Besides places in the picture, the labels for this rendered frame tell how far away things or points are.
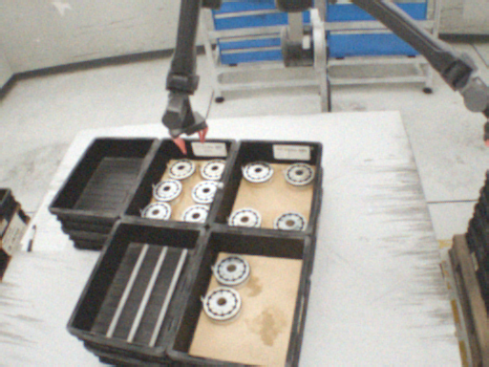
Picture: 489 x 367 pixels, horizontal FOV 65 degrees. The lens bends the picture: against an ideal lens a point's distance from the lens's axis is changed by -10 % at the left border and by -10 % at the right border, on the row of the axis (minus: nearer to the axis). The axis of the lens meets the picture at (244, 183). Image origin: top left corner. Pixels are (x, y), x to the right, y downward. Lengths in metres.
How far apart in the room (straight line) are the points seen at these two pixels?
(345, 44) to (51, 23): 2.91
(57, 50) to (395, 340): 4.23
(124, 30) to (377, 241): 3.43
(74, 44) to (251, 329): 3.88
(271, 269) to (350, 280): 0.27
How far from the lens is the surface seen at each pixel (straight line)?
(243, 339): 1.14
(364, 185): 1.63
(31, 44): 4.87
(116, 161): 1.74
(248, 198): 1.42
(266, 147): 1.48
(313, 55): 1.56
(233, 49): 3.21
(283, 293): 1.19
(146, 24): 4.23
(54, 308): 1.57
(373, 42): 3.20
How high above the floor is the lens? 1.86
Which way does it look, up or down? 44 degrees down
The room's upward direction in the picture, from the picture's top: 11 degrees counter-clockwise
